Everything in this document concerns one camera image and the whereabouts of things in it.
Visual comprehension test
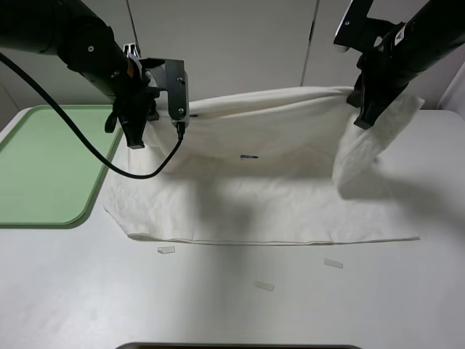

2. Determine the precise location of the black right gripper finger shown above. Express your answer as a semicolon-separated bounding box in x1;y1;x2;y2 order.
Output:
354;97;387;128
347;86;363;108

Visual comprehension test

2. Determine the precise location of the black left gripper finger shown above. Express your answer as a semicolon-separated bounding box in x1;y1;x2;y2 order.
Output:
104;111;118;133
121;115;147;149

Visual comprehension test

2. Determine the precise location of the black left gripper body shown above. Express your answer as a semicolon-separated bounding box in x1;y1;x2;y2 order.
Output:
112;57;160;121

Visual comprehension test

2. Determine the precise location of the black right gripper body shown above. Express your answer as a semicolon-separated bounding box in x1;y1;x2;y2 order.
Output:
355;50;409;109

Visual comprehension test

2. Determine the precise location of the white short sleeve shirt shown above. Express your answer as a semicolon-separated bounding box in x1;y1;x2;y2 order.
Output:
103;87;423;245

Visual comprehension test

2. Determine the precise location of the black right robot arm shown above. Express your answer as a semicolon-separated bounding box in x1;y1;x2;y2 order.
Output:
333;0;464;129

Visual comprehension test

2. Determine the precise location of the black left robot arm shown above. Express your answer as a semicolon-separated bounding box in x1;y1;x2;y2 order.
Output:
1;1;157;149

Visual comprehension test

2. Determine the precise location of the green plastic tray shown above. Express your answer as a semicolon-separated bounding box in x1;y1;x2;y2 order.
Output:
1;105;108;228

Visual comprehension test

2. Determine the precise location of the clear tape marker front left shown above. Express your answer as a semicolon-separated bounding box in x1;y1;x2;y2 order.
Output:
157;246;176;254

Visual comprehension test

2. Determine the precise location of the clear tape marker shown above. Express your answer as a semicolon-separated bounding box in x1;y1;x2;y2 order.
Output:
157;246;176;254
323;258;344;269
254;281;275;292

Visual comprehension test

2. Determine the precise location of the clear tape marker front right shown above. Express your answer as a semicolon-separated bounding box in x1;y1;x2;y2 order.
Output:
323;258;344;269

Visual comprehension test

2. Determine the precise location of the clear tape marker front centre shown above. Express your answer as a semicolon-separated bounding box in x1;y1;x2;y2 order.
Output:
254;281;275;292

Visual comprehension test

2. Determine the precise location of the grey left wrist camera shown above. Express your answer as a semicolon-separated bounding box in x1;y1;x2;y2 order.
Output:
141;58;190;128

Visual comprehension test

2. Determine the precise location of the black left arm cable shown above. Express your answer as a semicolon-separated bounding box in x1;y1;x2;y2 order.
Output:
0;52;188;180

